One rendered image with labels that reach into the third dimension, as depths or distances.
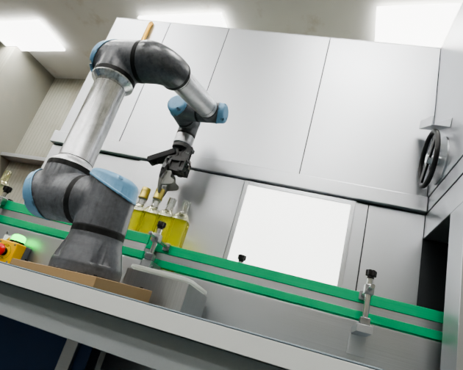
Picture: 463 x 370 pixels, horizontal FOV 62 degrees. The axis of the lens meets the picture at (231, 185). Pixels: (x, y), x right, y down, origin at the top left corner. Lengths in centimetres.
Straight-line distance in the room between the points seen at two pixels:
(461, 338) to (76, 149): 102
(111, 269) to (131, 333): 16
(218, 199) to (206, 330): 94
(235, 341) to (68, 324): 34
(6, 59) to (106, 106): 670
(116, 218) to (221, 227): 69
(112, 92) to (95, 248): 43
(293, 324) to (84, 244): 66
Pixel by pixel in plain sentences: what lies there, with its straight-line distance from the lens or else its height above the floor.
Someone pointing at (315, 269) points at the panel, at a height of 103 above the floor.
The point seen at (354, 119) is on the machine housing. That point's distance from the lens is 172.
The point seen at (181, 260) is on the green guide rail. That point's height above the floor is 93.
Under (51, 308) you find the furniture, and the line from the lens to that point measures 86.
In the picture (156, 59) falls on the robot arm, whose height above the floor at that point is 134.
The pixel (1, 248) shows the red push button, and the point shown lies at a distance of 136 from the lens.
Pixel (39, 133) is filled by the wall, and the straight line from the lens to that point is 760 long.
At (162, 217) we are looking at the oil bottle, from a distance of 140.
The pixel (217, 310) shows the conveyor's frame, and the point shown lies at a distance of 124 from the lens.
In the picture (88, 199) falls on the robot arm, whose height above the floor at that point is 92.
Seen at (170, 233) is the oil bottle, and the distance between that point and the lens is 137.
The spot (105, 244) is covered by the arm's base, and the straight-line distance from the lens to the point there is 86.
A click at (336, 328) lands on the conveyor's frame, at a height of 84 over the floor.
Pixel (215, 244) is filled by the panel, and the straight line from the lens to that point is 148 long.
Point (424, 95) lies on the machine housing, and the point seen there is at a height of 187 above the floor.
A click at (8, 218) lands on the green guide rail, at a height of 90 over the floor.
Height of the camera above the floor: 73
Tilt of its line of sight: 21 degrees up
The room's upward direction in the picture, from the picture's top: 17 degrees clockwise
